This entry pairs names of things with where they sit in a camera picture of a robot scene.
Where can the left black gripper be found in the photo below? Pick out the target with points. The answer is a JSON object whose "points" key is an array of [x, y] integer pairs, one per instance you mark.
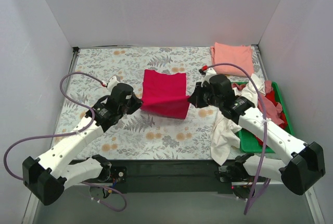
{"points": [[134, 103]]}

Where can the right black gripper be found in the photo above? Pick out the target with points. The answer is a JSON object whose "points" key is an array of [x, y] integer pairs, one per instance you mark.
{"points": [[199, 97]]}

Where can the magenta red t shirt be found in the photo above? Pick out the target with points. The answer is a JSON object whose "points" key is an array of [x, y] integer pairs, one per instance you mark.
{"points": [[165, 94]]}

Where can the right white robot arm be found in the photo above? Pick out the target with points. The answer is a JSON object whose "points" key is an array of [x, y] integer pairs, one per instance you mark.
{"points": [[300, 165]]}

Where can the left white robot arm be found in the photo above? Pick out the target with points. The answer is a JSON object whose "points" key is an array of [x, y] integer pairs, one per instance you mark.
{"points": [[49, 175]]}

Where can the folded salmon pink t shirt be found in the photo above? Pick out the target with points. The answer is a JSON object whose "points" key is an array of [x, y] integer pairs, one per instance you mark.
{"points": [[238, 55]]}

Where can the white t shirt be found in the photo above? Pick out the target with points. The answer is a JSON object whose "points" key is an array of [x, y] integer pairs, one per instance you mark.
{"points": [[223, 136]]}

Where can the dusty pink t shirt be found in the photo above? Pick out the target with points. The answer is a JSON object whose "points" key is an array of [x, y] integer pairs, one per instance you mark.
{"points": [[274, 109]]}

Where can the green plastic tray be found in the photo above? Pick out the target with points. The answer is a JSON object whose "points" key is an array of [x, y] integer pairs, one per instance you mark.
{"points": [[249, 143]]}

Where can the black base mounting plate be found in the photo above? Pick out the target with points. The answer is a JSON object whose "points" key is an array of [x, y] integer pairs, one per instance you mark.
{"points": [[157, 176]]}

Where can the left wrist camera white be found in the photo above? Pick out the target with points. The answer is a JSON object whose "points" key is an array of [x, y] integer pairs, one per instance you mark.
{"points": [[113, 81]]}

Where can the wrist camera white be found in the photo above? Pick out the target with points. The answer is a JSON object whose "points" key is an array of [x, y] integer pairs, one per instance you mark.
{"points": [[113, 81], [207, 72]]}

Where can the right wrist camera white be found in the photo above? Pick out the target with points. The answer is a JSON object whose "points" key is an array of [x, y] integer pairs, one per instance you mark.
{"points": [[207, 72]]}

